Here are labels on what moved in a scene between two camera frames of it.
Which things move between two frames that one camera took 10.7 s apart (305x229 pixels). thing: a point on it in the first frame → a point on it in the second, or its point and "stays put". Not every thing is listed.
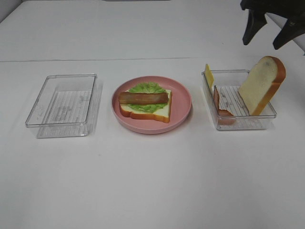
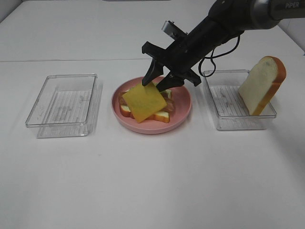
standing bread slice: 262,84 stays put
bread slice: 162,114 stays put
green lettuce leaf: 148,87 → 168,91
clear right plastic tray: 229,111 stays put
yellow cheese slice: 209,76 → 145,101
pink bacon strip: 224,117 → 170,107
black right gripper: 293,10 → 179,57
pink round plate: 180,106 stays put
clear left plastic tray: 66,106 stays put
